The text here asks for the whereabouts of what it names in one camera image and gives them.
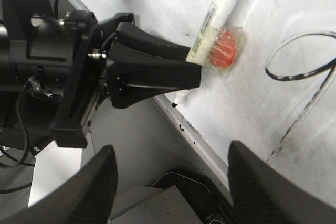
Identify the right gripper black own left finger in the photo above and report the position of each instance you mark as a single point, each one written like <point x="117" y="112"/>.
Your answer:
<point x="87" y="197"/>

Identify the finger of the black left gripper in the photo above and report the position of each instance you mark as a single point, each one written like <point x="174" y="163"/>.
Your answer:
<point x="133" y="37"/>
<point x="133" y="76"/>

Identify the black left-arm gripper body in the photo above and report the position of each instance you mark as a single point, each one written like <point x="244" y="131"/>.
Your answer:
<point x="70" y="55"/>

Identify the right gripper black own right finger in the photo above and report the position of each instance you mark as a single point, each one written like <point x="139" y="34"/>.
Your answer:
<point x="261" y="195"/>

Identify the white whiteboard marker pen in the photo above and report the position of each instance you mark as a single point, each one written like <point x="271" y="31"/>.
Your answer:
<point x="216" y="42"/>

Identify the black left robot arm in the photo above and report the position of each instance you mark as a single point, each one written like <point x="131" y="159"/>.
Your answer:
<point x="25" y="114"/>

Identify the white whiteboard with metal frame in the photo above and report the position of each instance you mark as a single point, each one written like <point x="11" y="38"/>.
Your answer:
<point x="278" y="96"/>

